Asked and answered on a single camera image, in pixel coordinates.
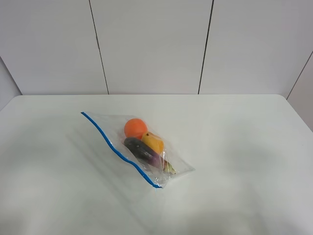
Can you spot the clear zip bag blue seal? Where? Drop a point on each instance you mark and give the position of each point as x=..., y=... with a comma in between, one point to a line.
x=111, y=128

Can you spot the orange fruit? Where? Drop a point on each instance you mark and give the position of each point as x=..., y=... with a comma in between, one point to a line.
x=135, y=128

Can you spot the yellow fruit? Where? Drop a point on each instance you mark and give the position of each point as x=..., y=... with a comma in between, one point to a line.
x=153, y=141

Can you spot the purple eggplant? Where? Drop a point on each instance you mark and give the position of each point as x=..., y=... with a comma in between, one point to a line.
x=143, y=152

